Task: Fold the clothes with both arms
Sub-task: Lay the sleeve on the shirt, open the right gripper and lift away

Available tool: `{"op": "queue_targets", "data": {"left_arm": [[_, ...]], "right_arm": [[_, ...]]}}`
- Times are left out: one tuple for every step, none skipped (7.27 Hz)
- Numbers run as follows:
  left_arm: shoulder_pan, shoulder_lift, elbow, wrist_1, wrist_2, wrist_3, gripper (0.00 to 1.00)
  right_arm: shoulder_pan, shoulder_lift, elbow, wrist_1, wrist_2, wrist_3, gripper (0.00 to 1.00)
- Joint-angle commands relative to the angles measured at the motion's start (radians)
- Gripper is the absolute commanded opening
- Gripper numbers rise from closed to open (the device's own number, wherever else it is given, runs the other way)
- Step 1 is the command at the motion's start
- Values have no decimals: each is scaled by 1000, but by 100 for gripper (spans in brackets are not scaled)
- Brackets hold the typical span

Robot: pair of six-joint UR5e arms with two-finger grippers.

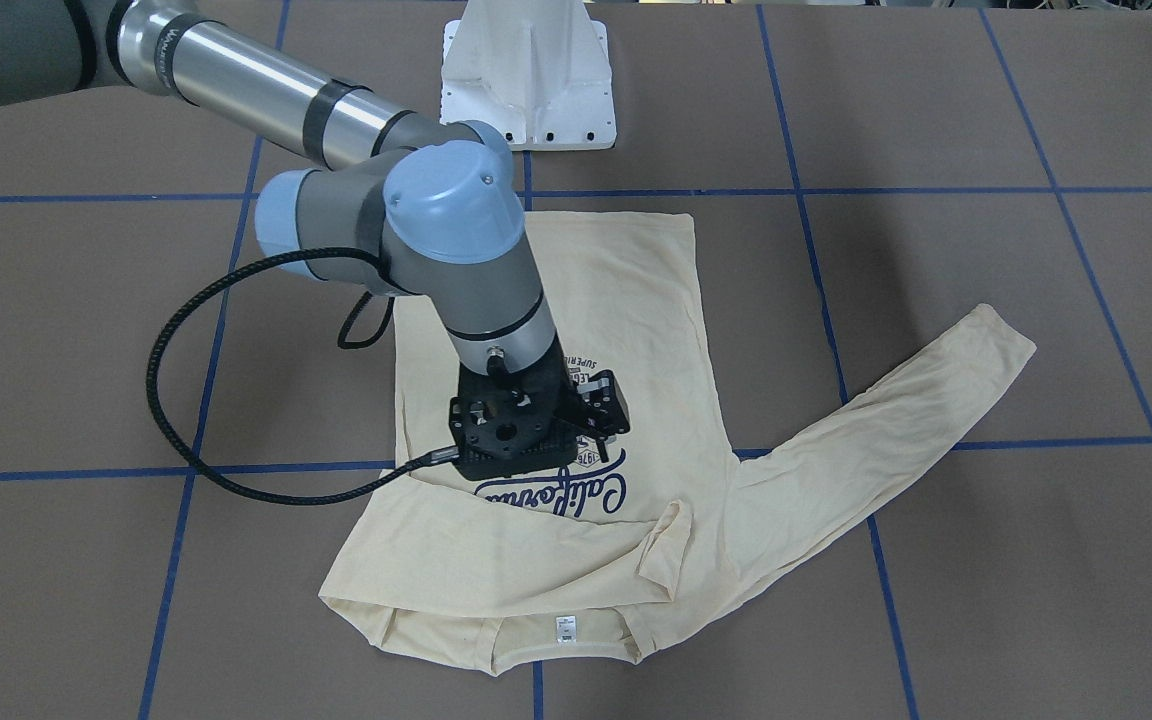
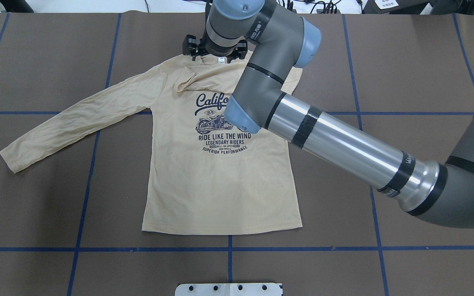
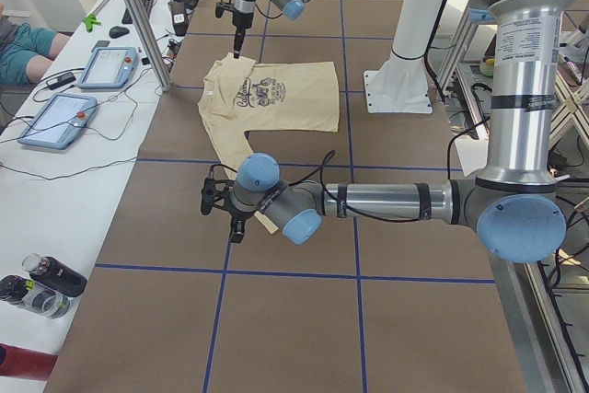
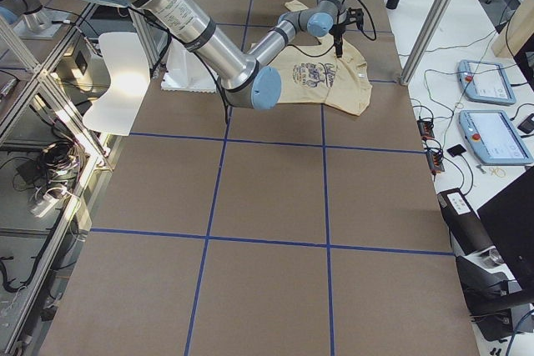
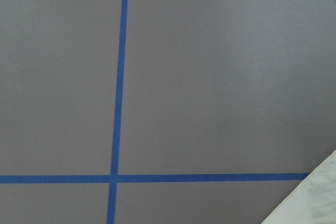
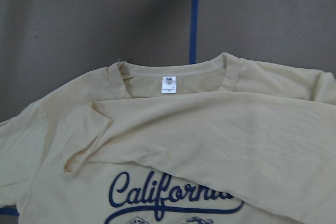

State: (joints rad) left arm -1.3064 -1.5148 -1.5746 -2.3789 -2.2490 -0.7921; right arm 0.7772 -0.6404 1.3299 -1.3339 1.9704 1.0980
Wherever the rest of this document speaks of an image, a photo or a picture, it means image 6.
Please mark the beige long-sleeve printed shirt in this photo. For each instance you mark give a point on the beige long-sleeve printed shirt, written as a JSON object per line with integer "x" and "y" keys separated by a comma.
{"x": 229, "y": 140}

